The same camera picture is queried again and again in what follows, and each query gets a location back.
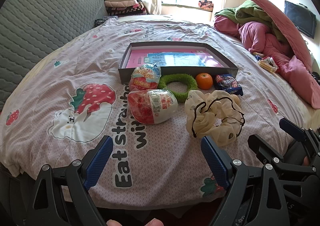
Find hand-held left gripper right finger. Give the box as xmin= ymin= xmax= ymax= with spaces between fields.
xmin=201 ymin=136 xmax=292 ymax=226

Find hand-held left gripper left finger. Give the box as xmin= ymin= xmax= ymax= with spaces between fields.
xmin=26 ymin=135 xmax=114 ymax=226

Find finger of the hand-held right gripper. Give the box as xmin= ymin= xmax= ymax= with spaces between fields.
xmin=247 ymin=134 xmax=316 ymax=174
xmin=279 ymin=117 xmax=320 ymax=164

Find cream scrunchie with black trim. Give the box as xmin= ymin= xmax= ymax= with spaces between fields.
xmin=185 ymin=89 xmax=245 ymax=147

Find red white egg snack pack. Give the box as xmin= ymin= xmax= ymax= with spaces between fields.
xmin=127 ymin=89 xmax=178 ymax=125

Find blue cookie packet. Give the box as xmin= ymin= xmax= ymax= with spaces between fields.
xmin=214 ymin=74 xmax=244 ymax=96

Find orange mandarin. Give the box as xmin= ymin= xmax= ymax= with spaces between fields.
xmin=195 ymin=72 xmax=213 ymax=90

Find green fuzzy ring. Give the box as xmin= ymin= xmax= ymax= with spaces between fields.
xmin=157 ymin=74 xmax=198 ymax=103

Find blue red egg snack pack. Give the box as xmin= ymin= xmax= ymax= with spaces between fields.
xmin=129 ymin=62 xmax=161 ymax=92

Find grey shallow cardboard box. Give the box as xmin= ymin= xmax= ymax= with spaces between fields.
xmin=118 ymin=41 xmax=239 ymax=85

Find person's left hand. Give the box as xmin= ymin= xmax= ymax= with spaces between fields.
xmin=106 ymin=218 xmax=164 ymax=226

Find snack packets near blankets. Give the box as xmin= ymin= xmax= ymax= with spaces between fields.
xmin=259 ymin=57 xmax=279 ymax=74

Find magenta fleece blanket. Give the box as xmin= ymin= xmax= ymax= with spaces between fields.
xmin=214 ymin=15 xmax=298 ymax=67

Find pink and blue book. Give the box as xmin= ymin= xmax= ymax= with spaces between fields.
xmin=126 ymin=50 xmax=225 ymax=69

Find pink quilted blanket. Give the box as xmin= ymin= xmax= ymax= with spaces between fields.
xmin=237 ymin=0 xmax=320 ymax=109

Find green fleece garment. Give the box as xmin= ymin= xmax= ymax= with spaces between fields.
xmin=214 ymin=0 xmax=288 ymax=42

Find dark patterned cloth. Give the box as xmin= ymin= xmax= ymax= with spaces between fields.
xmin=94 ymin=16 xmax=118 ymax=27

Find patterned bag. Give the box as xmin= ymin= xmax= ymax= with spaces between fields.
xmin=198 ymin=0 xmax=215 ymax=10

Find grey quilted headboard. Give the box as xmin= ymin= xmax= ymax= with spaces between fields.
xmin=0 ymin=0 xmax=108 ymax=112

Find stack of folded blankets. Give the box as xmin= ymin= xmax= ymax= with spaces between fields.
xmin=104 ymin=0 xmax=148 ymax=17

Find black wall television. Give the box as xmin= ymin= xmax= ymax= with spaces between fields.
xmin=284 ymin=1 xmax=317 ymax=39

